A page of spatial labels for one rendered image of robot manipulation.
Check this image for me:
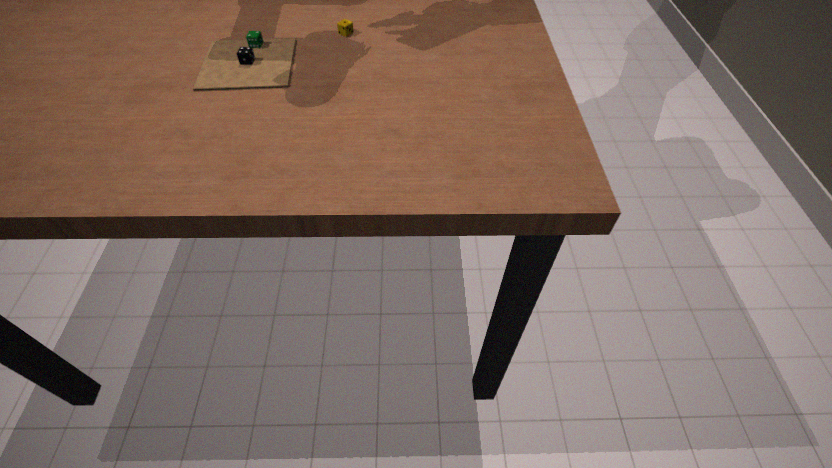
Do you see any green die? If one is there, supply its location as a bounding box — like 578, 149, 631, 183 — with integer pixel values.
246, 31, 263, 48

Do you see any yellow die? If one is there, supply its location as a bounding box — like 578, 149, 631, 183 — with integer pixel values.
337, 19, 354, 37

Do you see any black die with white pips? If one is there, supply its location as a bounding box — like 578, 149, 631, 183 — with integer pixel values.
237, 47, 255, 65

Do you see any tan square mat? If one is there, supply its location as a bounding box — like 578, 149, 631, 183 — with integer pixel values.
193, 38, 296, 91

